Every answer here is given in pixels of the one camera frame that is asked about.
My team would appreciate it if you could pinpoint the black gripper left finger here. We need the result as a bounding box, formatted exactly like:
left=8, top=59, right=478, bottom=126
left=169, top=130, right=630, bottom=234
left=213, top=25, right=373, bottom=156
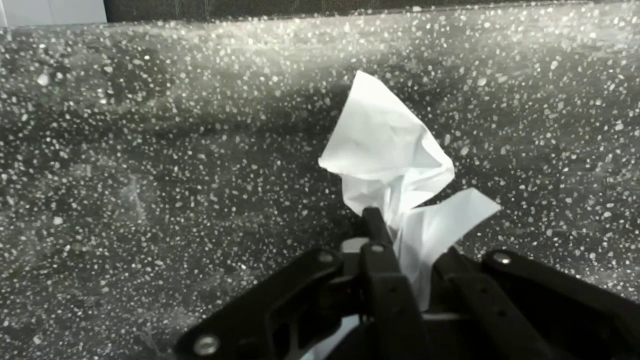
left=360, top=208, right=428, bottom=360

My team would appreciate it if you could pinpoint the small white tissue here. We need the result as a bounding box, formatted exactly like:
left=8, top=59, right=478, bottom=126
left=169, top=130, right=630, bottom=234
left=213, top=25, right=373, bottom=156
left=317, top=71, right=501, bottom=311

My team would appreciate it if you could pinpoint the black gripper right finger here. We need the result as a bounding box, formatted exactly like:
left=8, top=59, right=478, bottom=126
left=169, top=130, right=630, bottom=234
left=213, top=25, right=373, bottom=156
left=426, top=249, right=574, bottom=360

